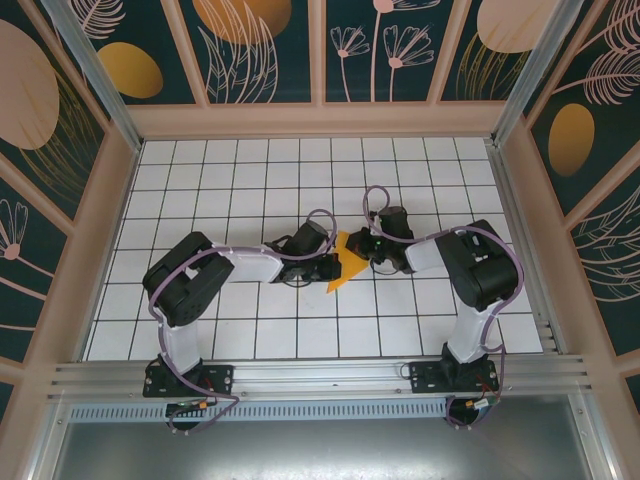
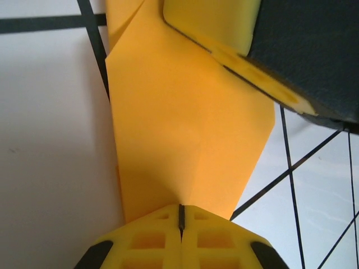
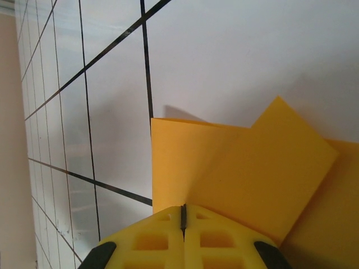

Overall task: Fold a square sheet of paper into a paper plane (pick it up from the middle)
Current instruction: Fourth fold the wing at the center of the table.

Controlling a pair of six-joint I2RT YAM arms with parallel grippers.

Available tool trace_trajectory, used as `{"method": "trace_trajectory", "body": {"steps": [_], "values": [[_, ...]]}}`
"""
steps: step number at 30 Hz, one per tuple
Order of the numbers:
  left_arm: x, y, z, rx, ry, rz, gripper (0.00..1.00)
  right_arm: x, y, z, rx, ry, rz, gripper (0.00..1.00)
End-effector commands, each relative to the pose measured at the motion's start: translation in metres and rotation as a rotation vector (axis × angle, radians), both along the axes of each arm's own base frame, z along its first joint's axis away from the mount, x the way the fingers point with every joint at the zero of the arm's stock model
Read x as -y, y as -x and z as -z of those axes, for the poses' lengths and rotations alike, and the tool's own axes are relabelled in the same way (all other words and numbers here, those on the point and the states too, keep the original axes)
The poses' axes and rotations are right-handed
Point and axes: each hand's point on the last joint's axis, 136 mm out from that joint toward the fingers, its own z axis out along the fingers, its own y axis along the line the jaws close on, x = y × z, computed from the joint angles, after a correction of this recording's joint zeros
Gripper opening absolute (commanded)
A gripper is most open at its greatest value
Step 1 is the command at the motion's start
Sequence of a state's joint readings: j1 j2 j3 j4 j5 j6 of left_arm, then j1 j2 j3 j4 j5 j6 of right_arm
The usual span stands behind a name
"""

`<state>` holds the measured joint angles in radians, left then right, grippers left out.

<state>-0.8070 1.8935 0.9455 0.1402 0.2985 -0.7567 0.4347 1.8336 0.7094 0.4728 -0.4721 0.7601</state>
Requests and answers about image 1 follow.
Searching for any grey metal panel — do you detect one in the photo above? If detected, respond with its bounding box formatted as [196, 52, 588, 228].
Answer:
[47, 418, 609, 480]

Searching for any slotted grey cable duct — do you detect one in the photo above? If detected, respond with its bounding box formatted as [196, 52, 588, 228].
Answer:
[67, 398, 454, 423]

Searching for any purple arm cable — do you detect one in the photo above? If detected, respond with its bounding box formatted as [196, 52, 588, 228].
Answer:
[362, 185, 526, 431]
[148, 207, 337, 436]

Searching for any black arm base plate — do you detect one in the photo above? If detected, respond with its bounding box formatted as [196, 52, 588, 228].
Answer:
[408, 360, 501, 396]
[143, 363, 236, 399]

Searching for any controller board with yellow connector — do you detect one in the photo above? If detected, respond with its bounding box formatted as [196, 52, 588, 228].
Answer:
[166, 397, 221, 417]
[462, 394, 503, 417]

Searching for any aluminium corner post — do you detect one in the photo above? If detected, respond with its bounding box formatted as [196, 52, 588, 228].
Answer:
[490, 0, 586, 149]
[39, 0, 146, 154]

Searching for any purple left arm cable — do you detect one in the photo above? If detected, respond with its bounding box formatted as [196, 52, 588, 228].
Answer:
[148, 207, 337, 436]

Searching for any yellow paper sheet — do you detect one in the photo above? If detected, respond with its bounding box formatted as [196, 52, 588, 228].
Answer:
[325, 230, 372, 296]

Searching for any aluminium side rail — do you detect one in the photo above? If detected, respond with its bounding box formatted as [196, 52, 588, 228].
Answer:
[487, 142, 569, 357]

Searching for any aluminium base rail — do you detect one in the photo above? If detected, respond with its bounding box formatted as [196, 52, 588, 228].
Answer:
[46, 353, 595, 404]

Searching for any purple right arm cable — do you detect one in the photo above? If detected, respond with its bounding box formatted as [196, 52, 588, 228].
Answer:
[362, 185, 526, 431]

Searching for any aluminium frame leg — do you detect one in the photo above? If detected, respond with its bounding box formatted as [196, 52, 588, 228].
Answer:
[569, 397, 621, 480]
[24, 399, 74, 480]

